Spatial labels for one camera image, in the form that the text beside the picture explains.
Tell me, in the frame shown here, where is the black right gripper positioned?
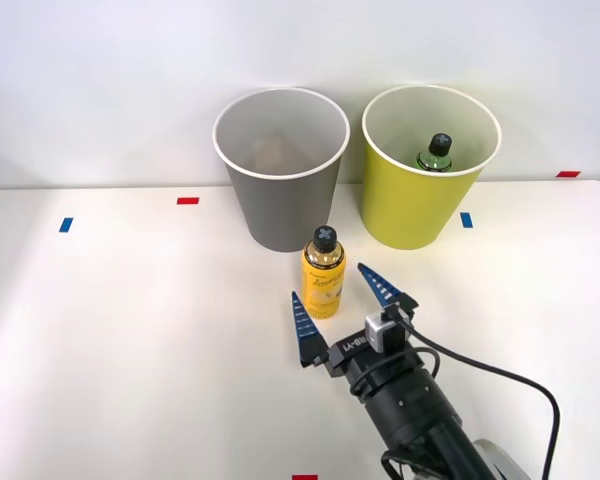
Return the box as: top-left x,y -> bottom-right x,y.
291,262 -> 420,385

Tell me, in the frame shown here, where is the yellow bottle with black cap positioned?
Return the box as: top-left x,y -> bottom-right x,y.
300,225 -> 349,321

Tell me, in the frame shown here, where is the grey plastic waste bin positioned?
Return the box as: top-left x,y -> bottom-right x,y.
211,87 -> 352,254

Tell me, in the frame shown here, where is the yellow-green plastic waste bin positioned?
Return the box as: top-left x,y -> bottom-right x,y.
361,83 -> 503,251

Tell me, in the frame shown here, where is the green bottle with black cap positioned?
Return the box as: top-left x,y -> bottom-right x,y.
415,132 -> 455,174

